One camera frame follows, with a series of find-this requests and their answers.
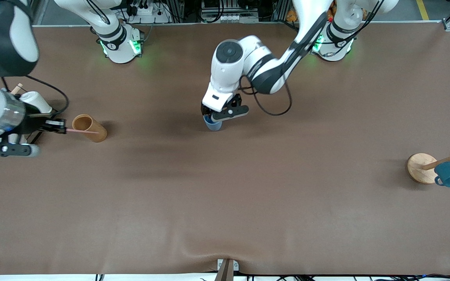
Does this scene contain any white power strip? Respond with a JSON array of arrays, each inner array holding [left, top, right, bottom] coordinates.
[[128, 0, 172, 25]]

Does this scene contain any brown table mat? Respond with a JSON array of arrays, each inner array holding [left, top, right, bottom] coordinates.
[[0, 21, 450, 276]]

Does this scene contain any bamboo cylinder cup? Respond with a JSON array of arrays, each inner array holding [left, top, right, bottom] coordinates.
[[71, 114, 108, 143]]

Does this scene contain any blue cup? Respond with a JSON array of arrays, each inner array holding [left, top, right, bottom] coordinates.
[[204, 114, 223, 132]]

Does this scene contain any wooden mug tree stand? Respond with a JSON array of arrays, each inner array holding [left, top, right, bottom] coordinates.
[[407, 139, 450, 185]]

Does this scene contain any metal table clamp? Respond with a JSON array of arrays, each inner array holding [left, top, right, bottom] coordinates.
[[214, 258, 240, 281]]

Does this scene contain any white cup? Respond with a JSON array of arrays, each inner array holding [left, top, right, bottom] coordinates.
[[19, 91, 53, 115]]

